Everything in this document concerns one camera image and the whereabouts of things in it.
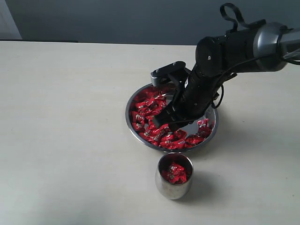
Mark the black cable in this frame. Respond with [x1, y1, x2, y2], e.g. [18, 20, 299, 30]
[210, 2, 300, 109]

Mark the red candy left edge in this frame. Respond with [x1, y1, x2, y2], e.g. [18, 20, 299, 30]
[131, 111, 145, 125]

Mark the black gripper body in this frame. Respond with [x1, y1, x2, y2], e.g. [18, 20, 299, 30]
[164, 89, 219, 124]

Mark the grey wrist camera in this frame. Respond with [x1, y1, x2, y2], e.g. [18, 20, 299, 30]
[150, 61, 188, 87]

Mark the round stainless steel plate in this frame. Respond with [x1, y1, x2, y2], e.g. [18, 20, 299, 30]
[125, 83, 219, 153]

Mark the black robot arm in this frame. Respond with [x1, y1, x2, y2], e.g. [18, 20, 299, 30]
[151, 22, 300, 131]

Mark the stainless steel cup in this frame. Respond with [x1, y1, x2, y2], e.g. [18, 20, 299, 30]
[155, 152, 194, 200]

